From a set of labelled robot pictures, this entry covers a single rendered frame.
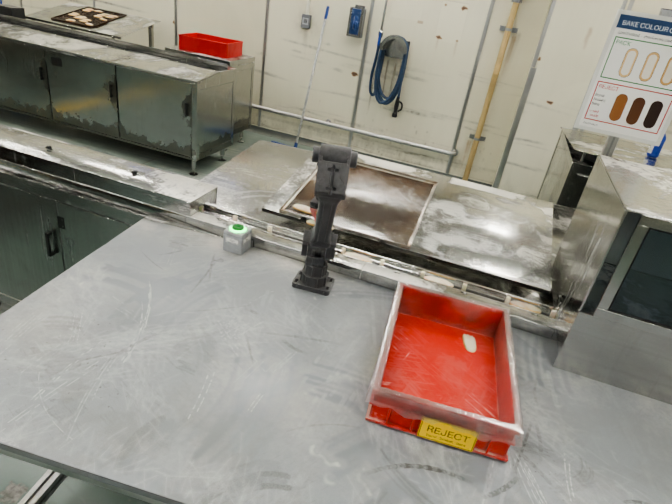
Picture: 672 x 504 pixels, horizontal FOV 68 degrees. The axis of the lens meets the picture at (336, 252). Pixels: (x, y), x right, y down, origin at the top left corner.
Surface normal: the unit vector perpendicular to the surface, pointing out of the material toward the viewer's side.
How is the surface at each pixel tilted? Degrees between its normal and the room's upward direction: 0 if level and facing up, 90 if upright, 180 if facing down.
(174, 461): 0
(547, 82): 90
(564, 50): 90
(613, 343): 90
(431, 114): 90
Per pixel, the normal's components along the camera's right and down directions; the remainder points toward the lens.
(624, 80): -0.38, 0.40
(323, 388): 0.15, -0.87
